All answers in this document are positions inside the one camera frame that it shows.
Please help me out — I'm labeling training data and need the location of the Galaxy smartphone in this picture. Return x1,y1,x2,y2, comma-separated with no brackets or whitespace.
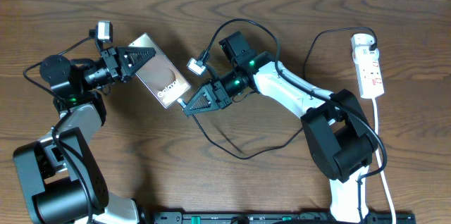
129,33,191,108

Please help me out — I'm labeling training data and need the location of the black charger cable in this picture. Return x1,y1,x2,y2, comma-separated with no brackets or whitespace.
177,26,378,161

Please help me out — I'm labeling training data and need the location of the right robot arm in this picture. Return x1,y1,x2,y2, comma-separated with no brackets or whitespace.
181,31,382,223

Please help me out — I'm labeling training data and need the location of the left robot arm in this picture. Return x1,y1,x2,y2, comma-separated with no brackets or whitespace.
13,47,156,223

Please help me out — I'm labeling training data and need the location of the white power strip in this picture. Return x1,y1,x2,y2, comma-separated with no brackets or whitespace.
351,33,384,99

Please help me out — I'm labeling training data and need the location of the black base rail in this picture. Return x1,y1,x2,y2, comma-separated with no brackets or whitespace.
151,210,416,224

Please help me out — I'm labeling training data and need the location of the white power strip cord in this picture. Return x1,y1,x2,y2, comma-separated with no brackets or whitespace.
371,97,397,224

